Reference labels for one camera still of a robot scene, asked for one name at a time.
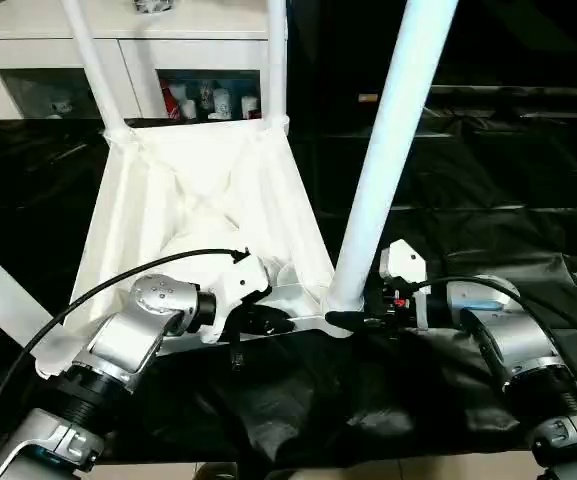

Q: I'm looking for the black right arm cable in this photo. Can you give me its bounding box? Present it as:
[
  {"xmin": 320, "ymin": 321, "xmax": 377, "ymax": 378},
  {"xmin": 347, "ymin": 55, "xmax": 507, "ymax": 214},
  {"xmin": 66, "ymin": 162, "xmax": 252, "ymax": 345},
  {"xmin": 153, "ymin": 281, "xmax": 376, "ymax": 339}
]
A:
[{"xmin": 406, "ymin": 274, "xmax": 577, "ymax": 402}]

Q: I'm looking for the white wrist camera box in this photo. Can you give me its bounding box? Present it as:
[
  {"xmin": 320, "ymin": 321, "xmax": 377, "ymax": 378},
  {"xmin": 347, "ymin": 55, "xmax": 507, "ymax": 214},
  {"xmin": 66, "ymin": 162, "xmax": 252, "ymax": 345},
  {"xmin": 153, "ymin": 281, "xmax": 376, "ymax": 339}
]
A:
[
  {"xmin": 197, "ymin": 251, "xmax": 274, "ymax": 347},
  {"xmin": 376, "ymin": 237, "xmax": 430, "ymax": 332}
]

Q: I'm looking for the white plastic table top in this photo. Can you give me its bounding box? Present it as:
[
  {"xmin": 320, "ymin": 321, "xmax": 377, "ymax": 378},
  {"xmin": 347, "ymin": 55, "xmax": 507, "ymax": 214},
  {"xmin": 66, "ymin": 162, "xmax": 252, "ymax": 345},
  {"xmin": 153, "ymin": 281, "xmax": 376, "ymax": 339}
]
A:
[{"xmin": 34, "ymin": 119, "xmax": 370, "ymax": 380}]

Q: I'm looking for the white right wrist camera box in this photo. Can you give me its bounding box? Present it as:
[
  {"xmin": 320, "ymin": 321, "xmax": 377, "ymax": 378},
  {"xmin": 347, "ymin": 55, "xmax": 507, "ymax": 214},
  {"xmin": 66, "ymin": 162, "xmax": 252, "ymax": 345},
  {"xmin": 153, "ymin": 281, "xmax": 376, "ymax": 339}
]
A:
[{"xmin": 376, "ymin": 237, "xmax": 430, "ymax": 332}]

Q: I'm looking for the white glass-door cabinet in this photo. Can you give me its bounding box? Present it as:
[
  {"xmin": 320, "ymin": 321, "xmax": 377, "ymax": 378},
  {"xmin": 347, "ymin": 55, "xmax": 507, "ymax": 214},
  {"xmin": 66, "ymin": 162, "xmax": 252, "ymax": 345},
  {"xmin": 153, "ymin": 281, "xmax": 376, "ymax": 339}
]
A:
[{"xmin": 0, "ymin": 0, "xmax": 290, "ymax": 122}]

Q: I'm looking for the long dark metal bar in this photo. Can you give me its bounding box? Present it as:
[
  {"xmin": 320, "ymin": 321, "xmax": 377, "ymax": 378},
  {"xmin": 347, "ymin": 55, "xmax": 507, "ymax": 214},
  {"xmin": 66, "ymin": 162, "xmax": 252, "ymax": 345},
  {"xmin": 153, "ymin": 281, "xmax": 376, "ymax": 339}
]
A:
[{"xmin": 426, "ymin": 84, "xmax": 577, "ymax": 99}]

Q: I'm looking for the black robot foot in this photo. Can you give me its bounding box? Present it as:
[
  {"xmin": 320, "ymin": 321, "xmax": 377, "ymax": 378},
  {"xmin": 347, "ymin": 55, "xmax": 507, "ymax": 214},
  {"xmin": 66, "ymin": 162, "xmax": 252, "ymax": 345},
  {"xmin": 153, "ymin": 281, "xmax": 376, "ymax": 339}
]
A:
[{"xmin": 191, "ymin": 461, "xmax": 243, "ymax": 480}]

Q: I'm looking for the patterned mug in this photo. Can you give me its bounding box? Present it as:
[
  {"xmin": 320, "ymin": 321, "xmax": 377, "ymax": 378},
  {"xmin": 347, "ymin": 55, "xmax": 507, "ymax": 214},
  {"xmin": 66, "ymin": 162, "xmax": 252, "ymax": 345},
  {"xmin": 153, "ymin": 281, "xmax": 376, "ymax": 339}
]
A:
[{"xmin": 131, "ymin": 0, "xmax": 178, "ymax": 17}]

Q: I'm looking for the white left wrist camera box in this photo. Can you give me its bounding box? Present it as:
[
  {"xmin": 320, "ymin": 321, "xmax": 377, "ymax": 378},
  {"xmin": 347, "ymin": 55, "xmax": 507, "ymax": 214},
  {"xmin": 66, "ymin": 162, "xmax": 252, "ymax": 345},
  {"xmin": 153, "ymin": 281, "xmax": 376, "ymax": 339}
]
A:
[{"xmin": 197, "ymin": 251, "xmax": 274, "ymax": 347}]

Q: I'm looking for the red bottle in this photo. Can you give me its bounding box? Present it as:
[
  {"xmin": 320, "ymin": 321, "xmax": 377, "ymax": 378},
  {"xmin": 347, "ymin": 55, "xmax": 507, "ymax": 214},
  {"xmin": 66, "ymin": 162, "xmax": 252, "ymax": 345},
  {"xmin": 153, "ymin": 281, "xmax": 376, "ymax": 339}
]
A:
[{"xmin": 160, "ymin": 82, "xmax": 185, "ymax": 122}]

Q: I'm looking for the black shiny mat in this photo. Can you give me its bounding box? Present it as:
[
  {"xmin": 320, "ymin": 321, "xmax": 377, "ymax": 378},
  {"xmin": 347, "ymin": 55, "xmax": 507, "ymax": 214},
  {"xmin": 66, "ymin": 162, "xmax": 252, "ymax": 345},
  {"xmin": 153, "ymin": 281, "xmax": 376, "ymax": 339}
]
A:
[{"xmin": 0, "ymin": 114, "xmax": 577, "ymax": 464}]

